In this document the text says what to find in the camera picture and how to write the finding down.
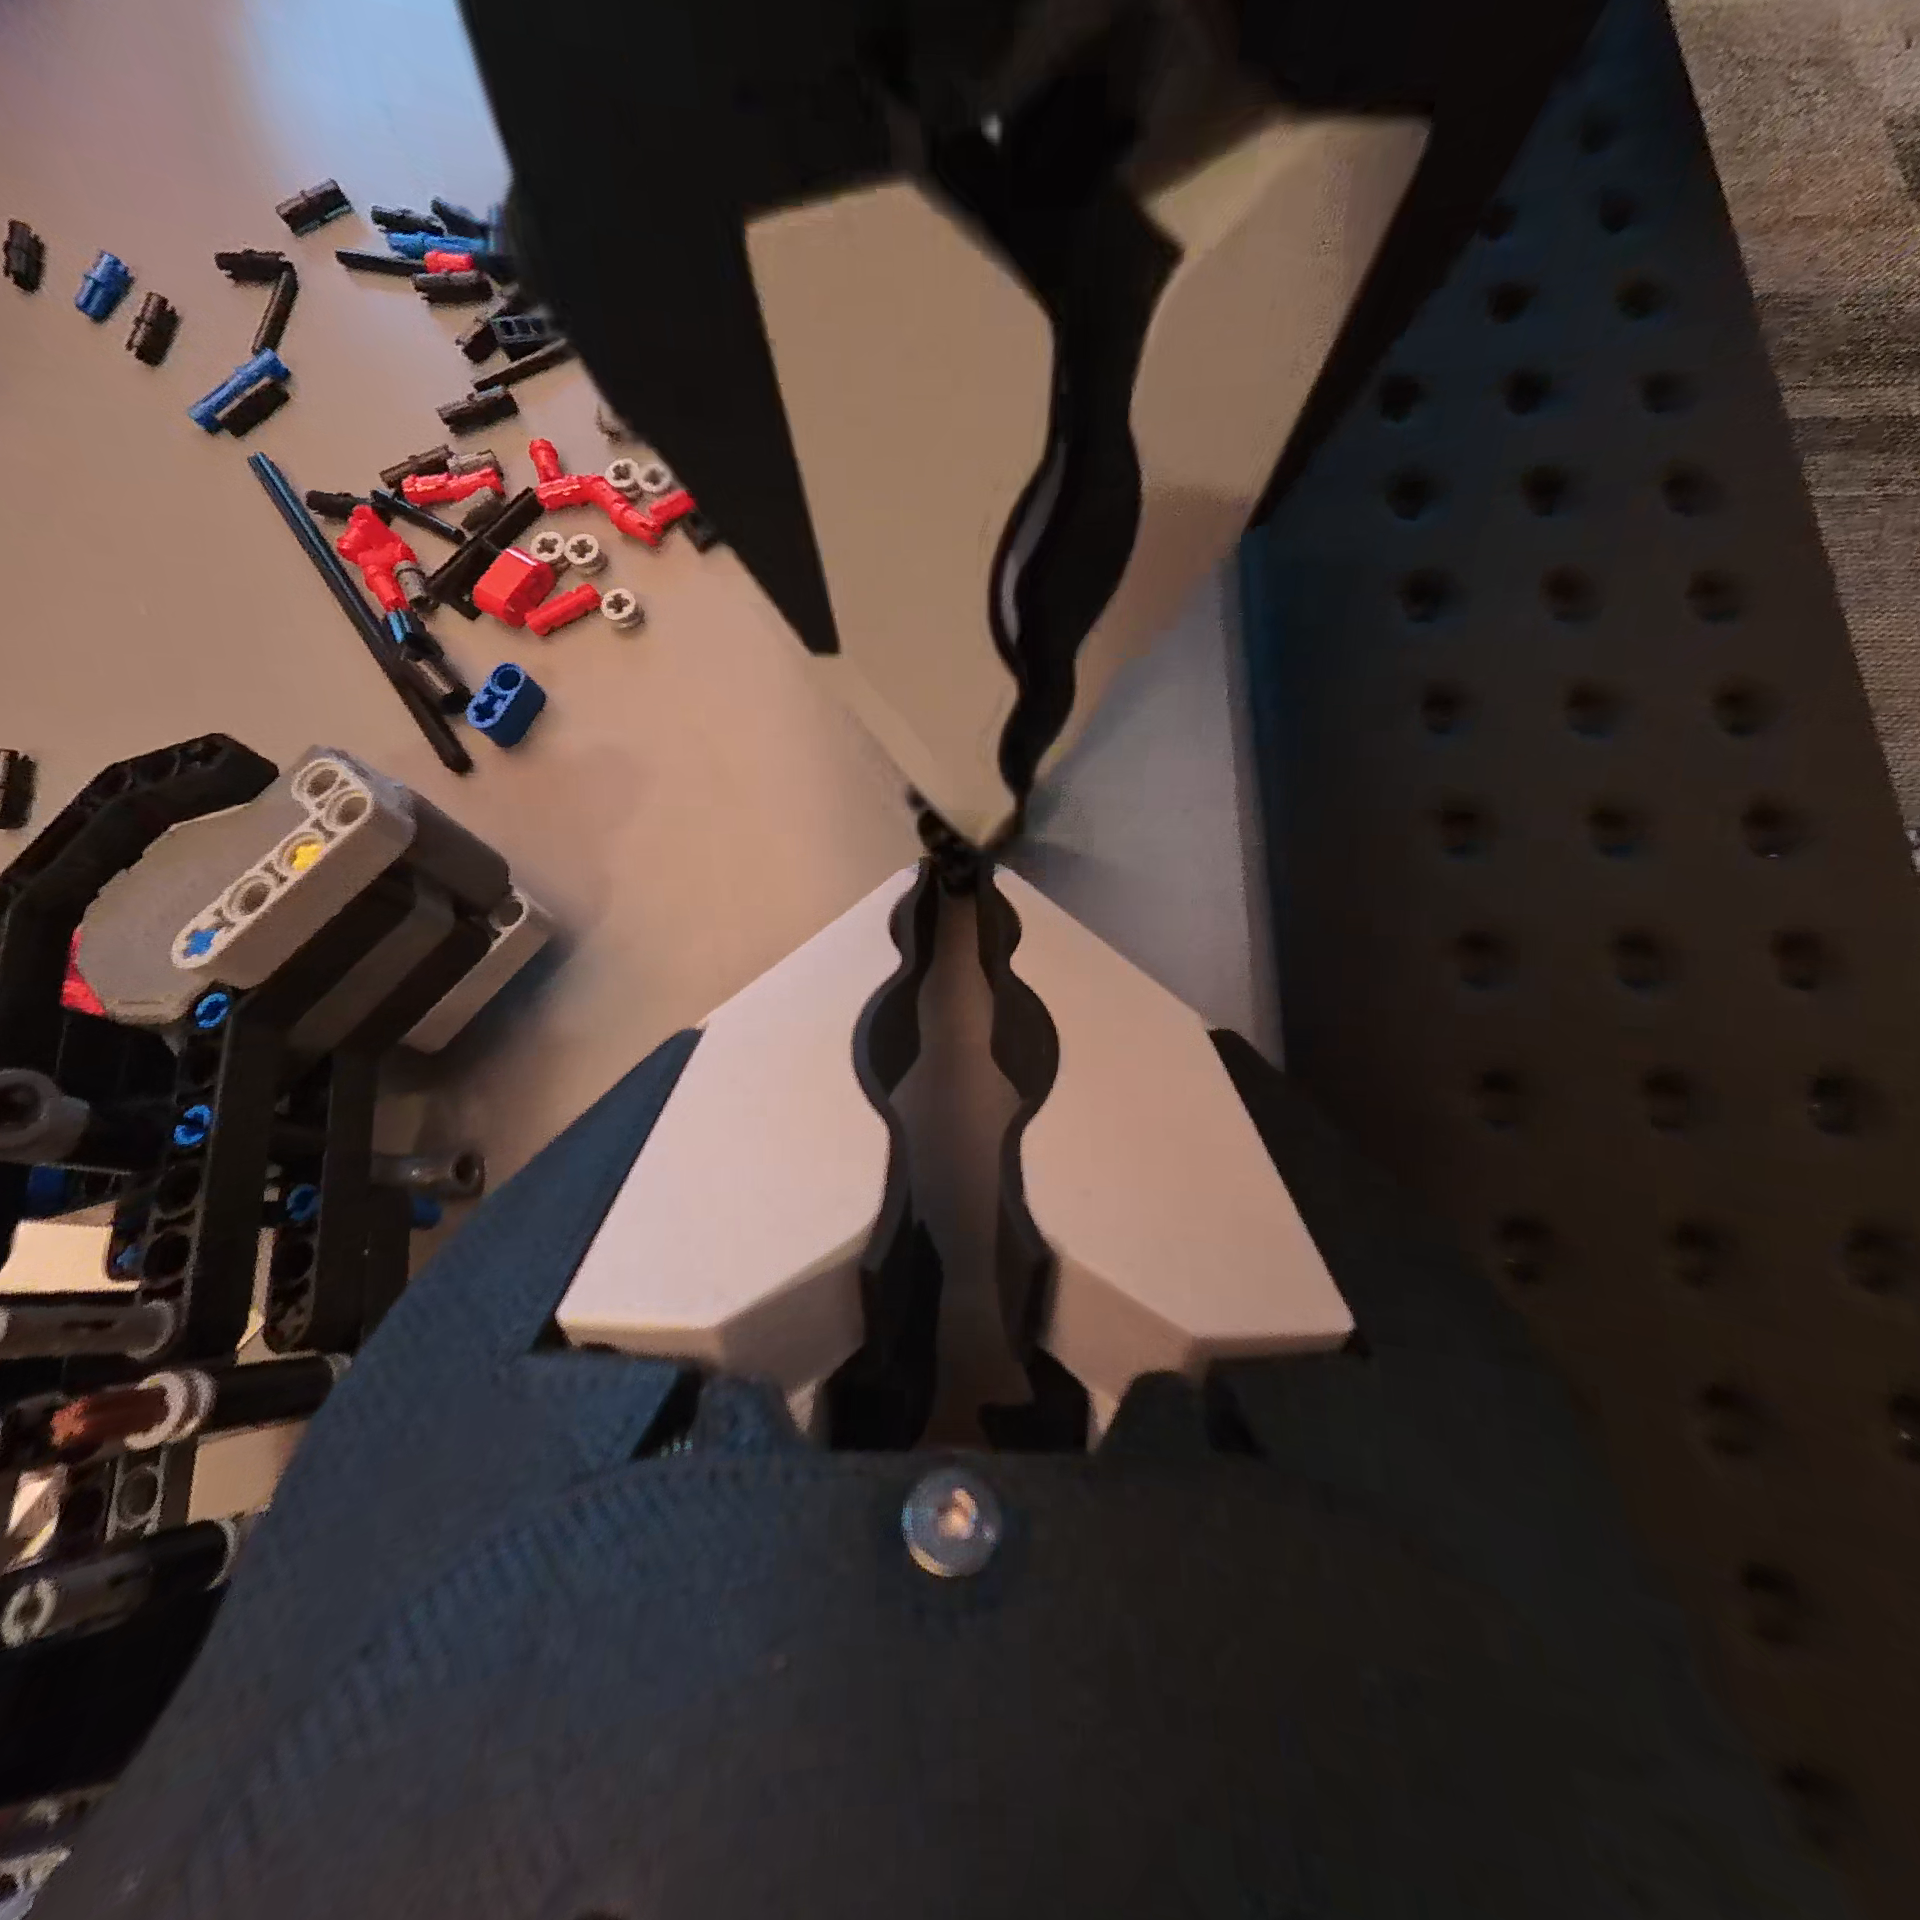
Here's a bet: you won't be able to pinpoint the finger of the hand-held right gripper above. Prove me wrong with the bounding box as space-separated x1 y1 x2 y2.
743 169 1078 855
1002 117 1431 826

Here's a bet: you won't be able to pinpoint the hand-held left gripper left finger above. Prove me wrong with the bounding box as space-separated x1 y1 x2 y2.
555 861 963 1449

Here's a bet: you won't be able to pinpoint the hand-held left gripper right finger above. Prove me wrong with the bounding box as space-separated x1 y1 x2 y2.
975 866 1359 1445

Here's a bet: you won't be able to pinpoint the grey desk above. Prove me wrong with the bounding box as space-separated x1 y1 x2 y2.
0 0 1289 1443

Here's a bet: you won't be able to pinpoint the scattered small toy brick pieces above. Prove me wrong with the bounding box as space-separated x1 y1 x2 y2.
0 177 710 722

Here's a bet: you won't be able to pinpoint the long black toy brick axle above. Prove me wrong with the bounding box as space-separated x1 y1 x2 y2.
246 450 475 778

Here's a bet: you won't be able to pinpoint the dark perforated panel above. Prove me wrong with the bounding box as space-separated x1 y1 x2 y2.
1236 0 1920 1920

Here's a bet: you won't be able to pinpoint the black toy brick vehicle frame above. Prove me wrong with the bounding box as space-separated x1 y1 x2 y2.
0 731 557 1801

